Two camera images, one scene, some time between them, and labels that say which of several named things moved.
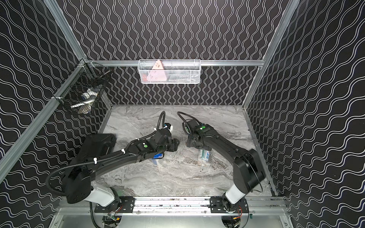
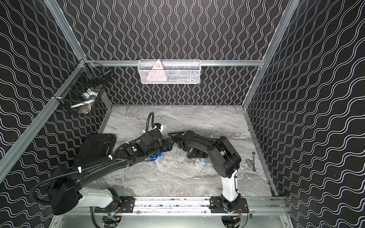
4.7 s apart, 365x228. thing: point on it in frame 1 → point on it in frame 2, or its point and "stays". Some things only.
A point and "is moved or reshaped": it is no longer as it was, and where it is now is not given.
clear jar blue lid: (158, 159) stays
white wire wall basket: (187, 71) stays
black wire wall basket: (81, 90) stays
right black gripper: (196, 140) → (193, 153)
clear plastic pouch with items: (203, 155) is moved or reshaped
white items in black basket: (87, 98) stays
